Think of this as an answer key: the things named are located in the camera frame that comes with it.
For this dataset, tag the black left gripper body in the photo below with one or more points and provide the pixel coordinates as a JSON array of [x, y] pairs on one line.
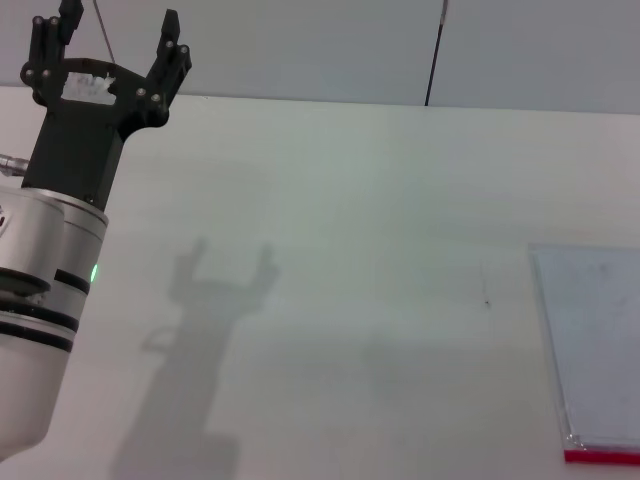
[[80, 145]]

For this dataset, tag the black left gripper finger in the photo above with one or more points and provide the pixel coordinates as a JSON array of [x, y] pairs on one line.
[[170, 65], [45, 45]]

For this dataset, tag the clear document bag red zip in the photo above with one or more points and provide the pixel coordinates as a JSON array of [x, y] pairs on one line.
[[595, 350]]

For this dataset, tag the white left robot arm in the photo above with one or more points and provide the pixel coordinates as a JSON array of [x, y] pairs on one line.
[[30, 375]]

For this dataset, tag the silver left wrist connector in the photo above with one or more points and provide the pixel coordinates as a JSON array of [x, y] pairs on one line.
[[12, 165]]

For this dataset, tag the black vertical wall strip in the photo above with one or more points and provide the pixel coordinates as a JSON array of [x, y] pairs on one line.
[[434, 65]]

